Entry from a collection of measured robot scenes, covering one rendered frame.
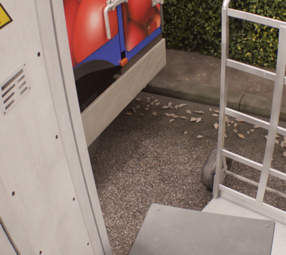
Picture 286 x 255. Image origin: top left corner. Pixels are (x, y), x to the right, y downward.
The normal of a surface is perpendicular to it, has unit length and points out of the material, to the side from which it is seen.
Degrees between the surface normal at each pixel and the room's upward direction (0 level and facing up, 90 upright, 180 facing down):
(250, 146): 0
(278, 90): 90
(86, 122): 90
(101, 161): 0
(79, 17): 90
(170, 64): 7
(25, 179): 90
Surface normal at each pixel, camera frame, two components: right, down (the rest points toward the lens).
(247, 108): -0.45, 0.31
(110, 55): 0.89, 0.19
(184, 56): -0.14, -0.76
